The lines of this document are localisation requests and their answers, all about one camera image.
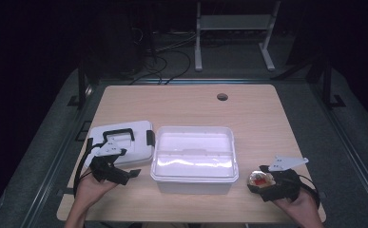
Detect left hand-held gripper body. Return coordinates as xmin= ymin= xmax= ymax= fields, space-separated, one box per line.
xmin=89 ymin=141 xmax=131 ymax=183

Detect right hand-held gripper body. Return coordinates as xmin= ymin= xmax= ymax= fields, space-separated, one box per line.
xmin=260 ymin=154 xmax=310 ymax=202

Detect clear packet with red content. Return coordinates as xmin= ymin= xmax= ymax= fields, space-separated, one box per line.
xmin=247 ymin=170 xmax=277 ymax=191

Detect white lid with black handle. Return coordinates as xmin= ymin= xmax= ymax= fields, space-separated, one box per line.
xmin=84 ymin=120 xmax=156 ymax=169

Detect white plastic storage box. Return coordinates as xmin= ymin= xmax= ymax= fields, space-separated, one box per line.
xmin=149 ymin=125 xmax=240 ymax=195

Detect person's right hand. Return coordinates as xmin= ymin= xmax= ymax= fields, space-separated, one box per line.
xmin=271 ymin=188 xmax=320 ymax=220

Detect person's left hand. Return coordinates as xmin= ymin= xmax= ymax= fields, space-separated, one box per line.
xmin=75 ymin=170 xmax=120 ymax=207

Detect white metal stand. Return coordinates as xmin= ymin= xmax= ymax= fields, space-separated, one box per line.
xmin=194 ymin=0 xmax=281 ymax=72

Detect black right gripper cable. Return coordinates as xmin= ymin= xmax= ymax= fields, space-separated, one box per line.
xmin=299 ymin=173 xmax=321 ymax=208

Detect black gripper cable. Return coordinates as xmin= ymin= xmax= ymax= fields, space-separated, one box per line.
xmin=299 ymin=173 xmax=321 ymax=208
xmin=72 ymin=138 xmax=104 ymax=198

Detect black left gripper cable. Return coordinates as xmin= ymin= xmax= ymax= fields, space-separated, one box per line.
xmin=72 ymin=138 xmax=104 ymax=198

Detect black metal post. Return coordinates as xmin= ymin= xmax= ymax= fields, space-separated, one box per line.
xmin=67 ymin=59 xmax=92 ymax=110

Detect black floor cables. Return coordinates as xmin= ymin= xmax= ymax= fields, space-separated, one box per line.
xmin=128 ymin=29 xmax=199 ymax=86

